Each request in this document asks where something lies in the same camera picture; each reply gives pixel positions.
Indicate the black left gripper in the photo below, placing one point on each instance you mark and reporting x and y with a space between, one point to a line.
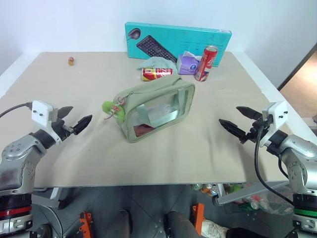
60 129

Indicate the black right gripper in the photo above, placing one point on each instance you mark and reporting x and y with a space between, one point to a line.
258 130

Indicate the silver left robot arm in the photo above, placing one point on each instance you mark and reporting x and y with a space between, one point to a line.
17 158

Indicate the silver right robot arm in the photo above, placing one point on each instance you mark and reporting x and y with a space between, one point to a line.
299 153

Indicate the green transparent toiletry pouch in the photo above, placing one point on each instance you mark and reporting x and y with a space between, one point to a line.
141 98

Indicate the green plush zipper charm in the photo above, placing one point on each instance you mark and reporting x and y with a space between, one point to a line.
108 106

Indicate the small red yellow toy figure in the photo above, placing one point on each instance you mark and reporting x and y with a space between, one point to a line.
71 61

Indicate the tall red cola can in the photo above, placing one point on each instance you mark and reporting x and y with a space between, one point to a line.
206 62

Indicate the silver drink can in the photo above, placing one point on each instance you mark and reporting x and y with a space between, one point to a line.
214 190

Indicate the purple tissue pack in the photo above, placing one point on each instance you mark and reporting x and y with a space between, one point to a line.
187 66

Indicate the orange drink can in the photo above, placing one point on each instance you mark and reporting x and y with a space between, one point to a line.
206 189

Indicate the white table leg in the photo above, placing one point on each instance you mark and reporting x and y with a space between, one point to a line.
55 193

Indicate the green drink can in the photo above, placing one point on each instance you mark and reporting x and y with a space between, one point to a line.
197 187

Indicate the clear plastic bag of items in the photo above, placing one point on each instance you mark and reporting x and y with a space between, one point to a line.
270 202

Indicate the red and yellow drink can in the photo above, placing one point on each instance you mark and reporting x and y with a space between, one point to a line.
156 73

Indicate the grey-green cloth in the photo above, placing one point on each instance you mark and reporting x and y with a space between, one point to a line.
156 62

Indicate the teal keyboard box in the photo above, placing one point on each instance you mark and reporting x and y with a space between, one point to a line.
173 34

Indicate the white shoe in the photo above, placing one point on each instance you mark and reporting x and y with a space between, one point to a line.
214 229

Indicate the dark rounded shape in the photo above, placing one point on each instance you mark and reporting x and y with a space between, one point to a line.
179 224

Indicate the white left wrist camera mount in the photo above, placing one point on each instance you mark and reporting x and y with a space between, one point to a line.
40 111

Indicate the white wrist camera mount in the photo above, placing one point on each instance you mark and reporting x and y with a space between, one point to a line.
40 111
280 114

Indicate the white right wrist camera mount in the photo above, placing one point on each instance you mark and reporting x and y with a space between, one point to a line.
280 114

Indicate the dark door frame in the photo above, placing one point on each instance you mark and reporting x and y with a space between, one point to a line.
297 65

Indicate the orange metal bracket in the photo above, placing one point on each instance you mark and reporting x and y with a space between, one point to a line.
85 224
198 218

